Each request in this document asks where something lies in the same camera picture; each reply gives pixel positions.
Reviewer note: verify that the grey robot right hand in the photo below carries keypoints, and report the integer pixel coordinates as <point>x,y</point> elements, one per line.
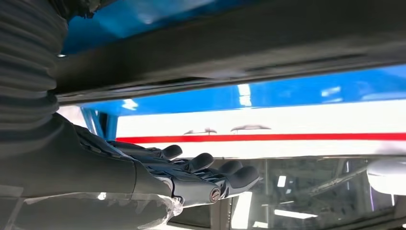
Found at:
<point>79,171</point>

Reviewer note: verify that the white car with red stripe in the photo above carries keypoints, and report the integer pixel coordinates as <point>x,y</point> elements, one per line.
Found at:
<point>285,117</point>

